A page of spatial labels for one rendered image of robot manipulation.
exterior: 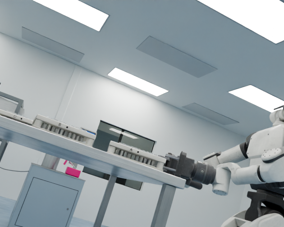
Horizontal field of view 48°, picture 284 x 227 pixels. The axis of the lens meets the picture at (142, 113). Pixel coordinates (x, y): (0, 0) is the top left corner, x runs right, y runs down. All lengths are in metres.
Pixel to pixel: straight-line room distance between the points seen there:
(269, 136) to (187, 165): 0.41
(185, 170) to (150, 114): 5.72
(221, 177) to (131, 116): 5.60
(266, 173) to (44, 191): 2.90
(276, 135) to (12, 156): 5.51
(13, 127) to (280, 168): 0.92
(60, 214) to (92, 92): 3.49
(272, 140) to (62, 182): 2.73
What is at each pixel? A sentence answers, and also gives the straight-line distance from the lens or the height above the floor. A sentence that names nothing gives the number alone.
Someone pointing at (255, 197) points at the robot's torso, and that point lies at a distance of 1.58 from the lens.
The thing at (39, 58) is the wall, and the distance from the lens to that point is 6.77.
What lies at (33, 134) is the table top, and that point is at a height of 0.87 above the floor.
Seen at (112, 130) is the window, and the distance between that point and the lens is 6.85.
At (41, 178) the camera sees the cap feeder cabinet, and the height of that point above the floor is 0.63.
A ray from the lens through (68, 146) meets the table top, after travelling 1.05.
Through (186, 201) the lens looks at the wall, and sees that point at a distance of 7.44.
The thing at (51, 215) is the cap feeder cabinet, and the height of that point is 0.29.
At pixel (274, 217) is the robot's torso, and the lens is 1.54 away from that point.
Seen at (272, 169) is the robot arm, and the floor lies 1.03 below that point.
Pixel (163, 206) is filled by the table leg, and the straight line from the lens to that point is 1.14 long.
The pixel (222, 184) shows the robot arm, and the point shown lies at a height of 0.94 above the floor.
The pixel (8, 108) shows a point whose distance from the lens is 4.60.
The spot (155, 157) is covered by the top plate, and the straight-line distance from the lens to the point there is 1.32.
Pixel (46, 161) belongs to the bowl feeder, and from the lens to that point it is 4.02.
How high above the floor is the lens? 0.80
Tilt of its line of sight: 14 degrees up
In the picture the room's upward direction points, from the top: 18 degrees clockwise
